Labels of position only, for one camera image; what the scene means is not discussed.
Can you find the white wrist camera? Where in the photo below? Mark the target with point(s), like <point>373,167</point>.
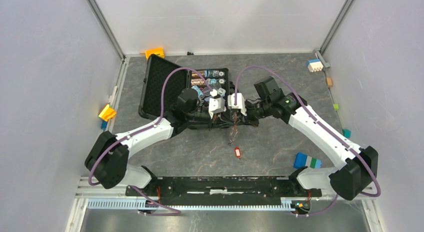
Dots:
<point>237,101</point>
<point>216,105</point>

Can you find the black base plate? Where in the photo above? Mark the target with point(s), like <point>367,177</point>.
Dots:
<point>229,190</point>

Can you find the blue white toy block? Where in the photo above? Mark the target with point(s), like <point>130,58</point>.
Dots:
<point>315,65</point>

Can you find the red keyring carabiner with rings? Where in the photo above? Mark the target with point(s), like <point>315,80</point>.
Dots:
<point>234,131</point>

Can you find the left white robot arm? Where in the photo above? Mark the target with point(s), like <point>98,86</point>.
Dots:
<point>107,161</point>

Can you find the yellow orange toy block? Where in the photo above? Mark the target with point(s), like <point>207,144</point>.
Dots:
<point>107,113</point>

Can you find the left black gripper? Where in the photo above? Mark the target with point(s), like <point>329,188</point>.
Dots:
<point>222,120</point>

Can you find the teal cube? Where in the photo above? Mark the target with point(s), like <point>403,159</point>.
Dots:
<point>346,133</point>

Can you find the red key tag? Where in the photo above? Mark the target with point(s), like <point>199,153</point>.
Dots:
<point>237,152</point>

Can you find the black poker chip case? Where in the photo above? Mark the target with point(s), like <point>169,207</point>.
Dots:
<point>164,81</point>

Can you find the small wooden cube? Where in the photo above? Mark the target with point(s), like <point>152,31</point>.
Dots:
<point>329,82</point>

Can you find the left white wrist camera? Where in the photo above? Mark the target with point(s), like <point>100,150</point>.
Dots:
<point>216,105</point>

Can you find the white cable comb rail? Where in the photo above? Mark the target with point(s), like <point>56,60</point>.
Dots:
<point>143,204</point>

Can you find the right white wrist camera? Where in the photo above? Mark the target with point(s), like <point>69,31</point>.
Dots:
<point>237,101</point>

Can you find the small blue block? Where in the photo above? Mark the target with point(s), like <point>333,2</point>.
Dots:
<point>104,125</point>

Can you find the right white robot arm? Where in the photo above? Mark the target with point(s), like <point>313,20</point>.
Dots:
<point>354,168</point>

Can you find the blue green brick stack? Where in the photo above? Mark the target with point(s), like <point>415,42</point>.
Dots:
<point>302,160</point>

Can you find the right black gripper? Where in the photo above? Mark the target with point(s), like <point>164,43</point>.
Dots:
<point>247,120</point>

